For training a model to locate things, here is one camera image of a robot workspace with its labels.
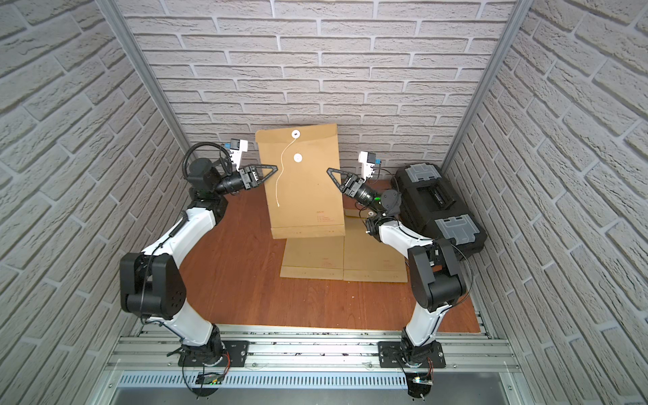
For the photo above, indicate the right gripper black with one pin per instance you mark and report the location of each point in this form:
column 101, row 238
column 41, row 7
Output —
column 353, row 185

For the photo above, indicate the black plastic toolbox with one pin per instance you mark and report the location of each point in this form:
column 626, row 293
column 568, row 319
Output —
column 432, row 208

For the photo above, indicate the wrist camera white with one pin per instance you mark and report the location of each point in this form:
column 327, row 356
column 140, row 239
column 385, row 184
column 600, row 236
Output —
column 368, row 161
column 237, row 147

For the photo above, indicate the aluminium rail frame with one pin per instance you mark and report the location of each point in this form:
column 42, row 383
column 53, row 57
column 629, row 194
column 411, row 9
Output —
column 313, row 358

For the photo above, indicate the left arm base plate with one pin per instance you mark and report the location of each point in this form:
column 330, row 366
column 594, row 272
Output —
column 235, row 352

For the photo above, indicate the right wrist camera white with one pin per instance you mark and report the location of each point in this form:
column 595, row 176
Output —
column 368, row 161

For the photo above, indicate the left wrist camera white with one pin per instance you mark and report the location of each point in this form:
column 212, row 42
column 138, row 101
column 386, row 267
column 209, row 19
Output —
column 237, row 147

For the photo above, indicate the brown kraft file bag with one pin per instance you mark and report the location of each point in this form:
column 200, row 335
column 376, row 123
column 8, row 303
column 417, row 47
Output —
column 365, row 258

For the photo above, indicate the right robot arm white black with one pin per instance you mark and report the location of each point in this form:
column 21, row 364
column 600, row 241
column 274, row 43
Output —
column 435, row 275

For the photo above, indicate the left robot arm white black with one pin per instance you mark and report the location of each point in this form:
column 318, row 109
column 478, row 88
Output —
column 151, row 285

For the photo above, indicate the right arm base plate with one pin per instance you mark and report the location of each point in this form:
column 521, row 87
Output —
column 392, row 354

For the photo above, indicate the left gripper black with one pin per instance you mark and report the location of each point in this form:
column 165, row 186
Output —
column 248, row 177

